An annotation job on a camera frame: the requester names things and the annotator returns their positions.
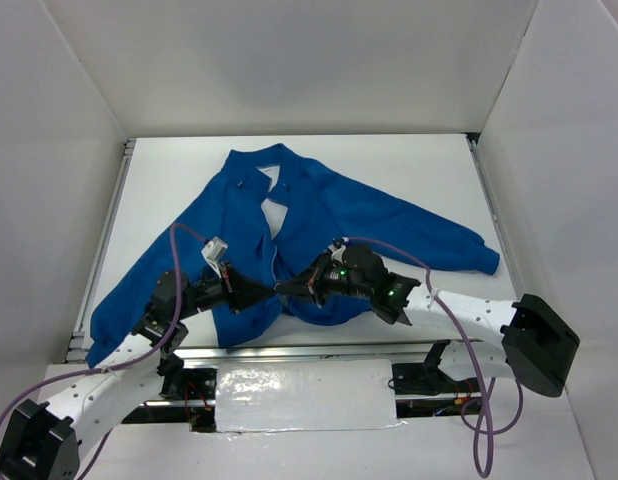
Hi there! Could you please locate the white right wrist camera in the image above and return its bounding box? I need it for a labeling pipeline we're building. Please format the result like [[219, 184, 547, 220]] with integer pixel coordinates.
[[328, 237, 349, 253]]

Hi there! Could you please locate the right aluminium frame rail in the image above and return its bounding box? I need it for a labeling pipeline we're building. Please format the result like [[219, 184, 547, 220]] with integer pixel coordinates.
[[466, 132, 545, 298]]

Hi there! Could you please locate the aluminium frame rail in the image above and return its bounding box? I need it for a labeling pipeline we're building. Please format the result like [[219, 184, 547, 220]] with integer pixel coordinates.
[[63, 138, 137, 364], [64, 338, 450, 362], [466, 132, 545, 298]]

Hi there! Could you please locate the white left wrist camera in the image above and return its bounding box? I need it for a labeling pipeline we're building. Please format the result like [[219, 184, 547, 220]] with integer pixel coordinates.
[[201, 237, 228, 277]]

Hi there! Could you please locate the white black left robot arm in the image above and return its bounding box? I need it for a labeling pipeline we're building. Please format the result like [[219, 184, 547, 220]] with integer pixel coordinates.
[[0, 265, 275, 479]]

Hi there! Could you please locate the front aluminium frame rail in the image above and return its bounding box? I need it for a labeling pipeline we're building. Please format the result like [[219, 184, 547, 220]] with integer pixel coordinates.
[[64, 338, 450, 362]]

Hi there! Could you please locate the left aluminium frame rail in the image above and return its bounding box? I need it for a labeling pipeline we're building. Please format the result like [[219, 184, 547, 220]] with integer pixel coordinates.
[[63, 138, 137, 364]]

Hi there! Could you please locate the blue zip-up jacket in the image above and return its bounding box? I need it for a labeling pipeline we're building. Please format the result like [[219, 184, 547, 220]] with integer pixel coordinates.
[[87, 144, 500, 366]]

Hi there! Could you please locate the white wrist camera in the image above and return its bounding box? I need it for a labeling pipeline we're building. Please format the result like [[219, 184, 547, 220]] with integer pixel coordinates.
[[328, 237, 349, 253], [201, 237, 228, 277]]

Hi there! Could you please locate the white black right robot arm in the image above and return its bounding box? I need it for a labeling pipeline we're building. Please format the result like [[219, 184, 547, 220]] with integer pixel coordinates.
[[276, 242, 580, 398]]

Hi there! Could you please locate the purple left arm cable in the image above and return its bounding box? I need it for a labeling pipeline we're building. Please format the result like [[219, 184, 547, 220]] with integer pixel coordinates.
[[0, 223, 210, 480]]

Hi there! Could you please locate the white front cover panel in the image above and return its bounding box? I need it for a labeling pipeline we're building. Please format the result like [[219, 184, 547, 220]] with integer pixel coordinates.
[[215, 359, 398, 433]]

